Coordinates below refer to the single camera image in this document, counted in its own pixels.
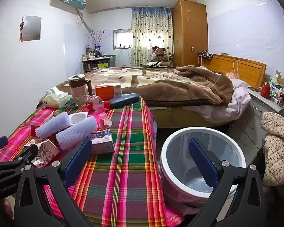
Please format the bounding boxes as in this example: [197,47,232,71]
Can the soft tissue pack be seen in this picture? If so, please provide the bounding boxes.
[39,87,70,108]

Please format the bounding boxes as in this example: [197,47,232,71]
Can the plaid tablecloth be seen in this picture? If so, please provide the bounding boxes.
[0,95,184,227]

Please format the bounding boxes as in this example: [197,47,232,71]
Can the pink patterned paper box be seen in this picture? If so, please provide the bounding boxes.
[26,139,60,168]

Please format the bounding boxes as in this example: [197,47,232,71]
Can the orange and white box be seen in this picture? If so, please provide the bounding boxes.
[95,83,122,100]

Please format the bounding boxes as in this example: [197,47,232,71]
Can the purple printed carton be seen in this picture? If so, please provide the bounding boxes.
[86,130,115,155]

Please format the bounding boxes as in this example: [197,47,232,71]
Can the beige quilted jacket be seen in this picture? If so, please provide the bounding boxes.
[260,111,284,187]

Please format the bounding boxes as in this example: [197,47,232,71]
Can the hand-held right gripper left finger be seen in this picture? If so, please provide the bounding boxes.
[13,138,95,227]

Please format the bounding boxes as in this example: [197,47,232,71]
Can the group of toiletry bottles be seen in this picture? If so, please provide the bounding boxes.
[83,45,114,61]

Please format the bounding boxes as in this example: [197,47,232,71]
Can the wooden headboard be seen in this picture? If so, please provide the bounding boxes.
[201,54,267,90]

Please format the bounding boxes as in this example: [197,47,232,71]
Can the brown lidded mug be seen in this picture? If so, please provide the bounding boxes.
[68,74,93,99]

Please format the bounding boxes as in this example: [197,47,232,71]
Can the white round trash bin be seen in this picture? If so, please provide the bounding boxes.
[159,127,247,208]

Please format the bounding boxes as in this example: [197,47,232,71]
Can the wooden wardrobe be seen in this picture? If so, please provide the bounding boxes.
[172,0,208,67]

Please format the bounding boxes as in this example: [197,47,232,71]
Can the yellow cable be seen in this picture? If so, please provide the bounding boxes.
[233,57,240,78]

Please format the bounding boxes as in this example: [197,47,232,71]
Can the clear bottle with red cap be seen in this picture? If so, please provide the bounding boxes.
[74,95,111,111]

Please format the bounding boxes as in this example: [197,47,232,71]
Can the purple flower branches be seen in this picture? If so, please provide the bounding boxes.
[85,30,110,52]

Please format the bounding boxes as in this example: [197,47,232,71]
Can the small shelf desk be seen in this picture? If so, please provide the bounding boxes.
[82,56,116,73]

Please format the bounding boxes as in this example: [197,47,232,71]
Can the small window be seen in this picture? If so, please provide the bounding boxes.
[113,28,133,50]

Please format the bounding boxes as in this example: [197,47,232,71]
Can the white plastic tub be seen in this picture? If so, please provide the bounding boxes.
[68,112,88,126]

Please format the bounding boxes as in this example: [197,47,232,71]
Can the stack of small boxes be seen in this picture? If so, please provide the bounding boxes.
[269,70,284,97]

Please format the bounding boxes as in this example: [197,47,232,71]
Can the clear plastic cup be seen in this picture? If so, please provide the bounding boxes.
[96,112,113,128]

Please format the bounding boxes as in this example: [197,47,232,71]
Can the pale bed sheet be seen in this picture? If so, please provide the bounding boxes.
[192,78,251,123]

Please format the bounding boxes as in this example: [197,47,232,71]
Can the dark blue glasses case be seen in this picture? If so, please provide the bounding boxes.
[109,93,140,108]

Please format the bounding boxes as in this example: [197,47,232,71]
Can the brown fleece blanket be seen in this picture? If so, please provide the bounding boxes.
[85,65,234,107]

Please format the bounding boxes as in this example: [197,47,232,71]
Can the person's left hand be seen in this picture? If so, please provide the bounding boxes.
[0,199,15,220]

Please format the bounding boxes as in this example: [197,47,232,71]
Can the patterned curtain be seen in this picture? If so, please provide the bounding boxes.
[131,7,175,67]

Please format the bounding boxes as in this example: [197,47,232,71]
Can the white foam net sleeve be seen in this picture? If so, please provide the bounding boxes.
[35,112,70,139]
[55,116,97,150]

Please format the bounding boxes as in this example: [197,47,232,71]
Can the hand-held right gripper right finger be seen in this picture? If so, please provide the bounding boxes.
[185,138,267,227]

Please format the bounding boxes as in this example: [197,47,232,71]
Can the red thermos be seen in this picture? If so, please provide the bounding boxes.
[260,82,271,98]

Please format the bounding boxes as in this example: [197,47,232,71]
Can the brown teddy bear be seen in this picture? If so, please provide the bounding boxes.
[150,46,171,67]

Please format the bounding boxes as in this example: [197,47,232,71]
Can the air conditioner pipe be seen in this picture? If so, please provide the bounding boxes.
[76,8,95,33]

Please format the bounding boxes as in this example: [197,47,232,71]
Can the silver wall sheet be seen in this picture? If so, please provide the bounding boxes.
[19,15,42,42]

